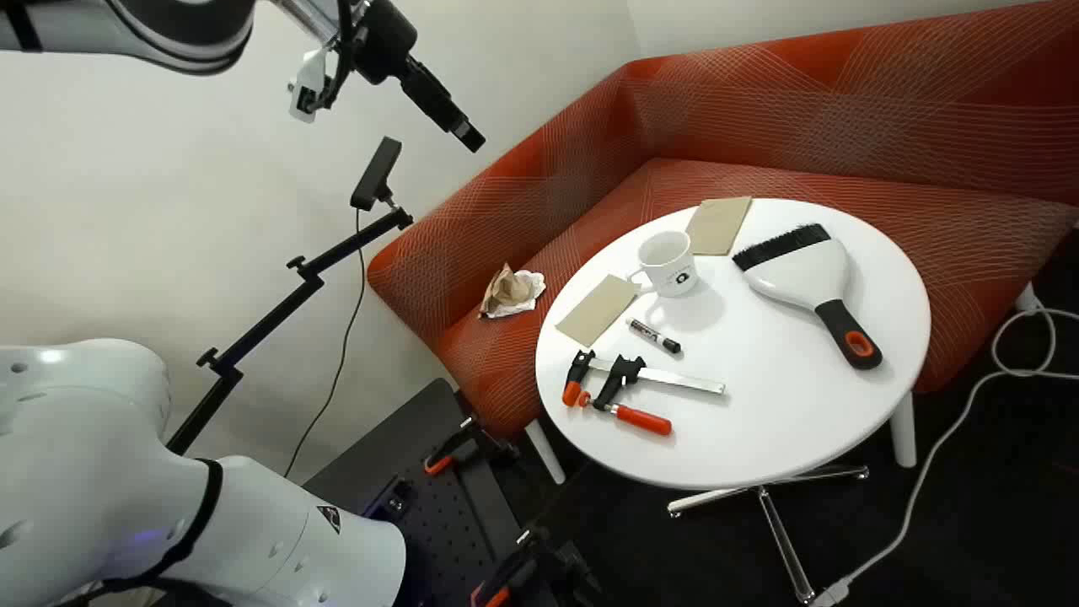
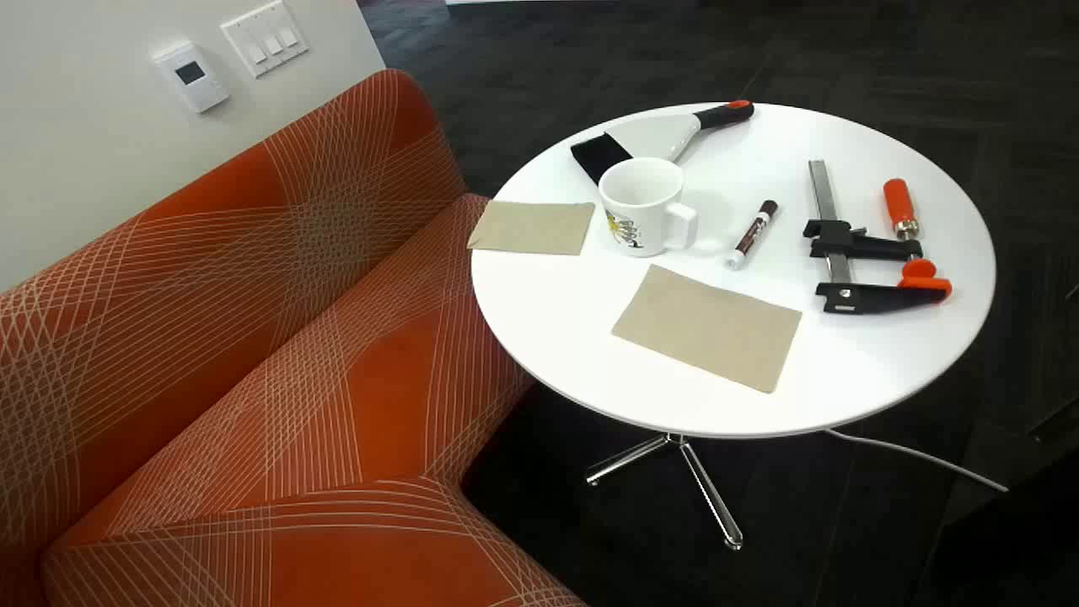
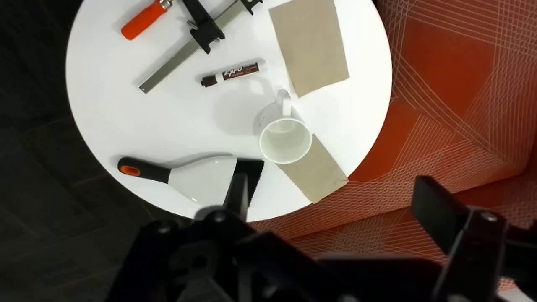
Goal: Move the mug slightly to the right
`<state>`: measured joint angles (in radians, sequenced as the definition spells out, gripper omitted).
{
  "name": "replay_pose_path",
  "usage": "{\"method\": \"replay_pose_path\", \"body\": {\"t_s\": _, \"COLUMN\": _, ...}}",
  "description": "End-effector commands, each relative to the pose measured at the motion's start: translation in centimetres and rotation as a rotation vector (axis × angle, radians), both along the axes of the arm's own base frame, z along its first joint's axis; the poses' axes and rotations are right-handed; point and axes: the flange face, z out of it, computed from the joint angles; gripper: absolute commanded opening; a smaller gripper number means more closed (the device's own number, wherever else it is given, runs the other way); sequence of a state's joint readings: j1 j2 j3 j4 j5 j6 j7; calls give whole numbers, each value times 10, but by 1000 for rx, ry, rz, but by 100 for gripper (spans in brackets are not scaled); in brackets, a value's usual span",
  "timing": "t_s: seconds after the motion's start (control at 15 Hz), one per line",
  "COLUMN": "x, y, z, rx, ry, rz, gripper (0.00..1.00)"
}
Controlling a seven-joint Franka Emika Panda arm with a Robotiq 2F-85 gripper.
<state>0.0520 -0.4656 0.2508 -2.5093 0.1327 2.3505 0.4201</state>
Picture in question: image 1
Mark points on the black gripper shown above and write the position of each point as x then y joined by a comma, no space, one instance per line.
382,38

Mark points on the white roll of tape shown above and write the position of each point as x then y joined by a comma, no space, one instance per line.
672,268

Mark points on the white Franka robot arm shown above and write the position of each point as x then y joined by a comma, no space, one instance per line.
89,485

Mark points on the crumpled tan paper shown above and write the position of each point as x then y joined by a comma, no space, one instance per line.
510,293

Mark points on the large tan cardboard square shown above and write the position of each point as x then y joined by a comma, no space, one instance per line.
600,313

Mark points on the small tan cardboard square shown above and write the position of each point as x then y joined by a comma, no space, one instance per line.
720,225

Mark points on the long bar clamp orange grip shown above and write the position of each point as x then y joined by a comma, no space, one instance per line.
577,380

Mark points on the black marker pen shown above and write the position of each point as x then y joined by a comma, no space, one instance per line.
655,337

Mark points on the orange black base clamp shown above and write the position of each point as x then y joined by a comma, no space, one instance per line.
510,577
448,457

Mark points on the white round table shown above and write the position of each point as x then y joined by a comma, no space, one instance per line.
786,384

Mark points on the red fabric corner sofa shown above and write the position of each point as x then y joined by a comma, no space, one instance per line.
900,104

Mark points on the metal floor stand legs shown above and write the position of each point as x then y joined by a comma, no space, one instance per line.
782,533

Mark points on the black exterior camera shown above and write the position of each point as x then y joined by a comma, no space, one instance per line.
377,173

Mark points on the black jointed camera stand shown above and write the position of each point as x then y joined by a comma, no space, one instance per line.
265,323

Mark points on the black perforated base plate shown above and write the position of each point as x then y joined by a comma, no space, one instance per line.
445,529

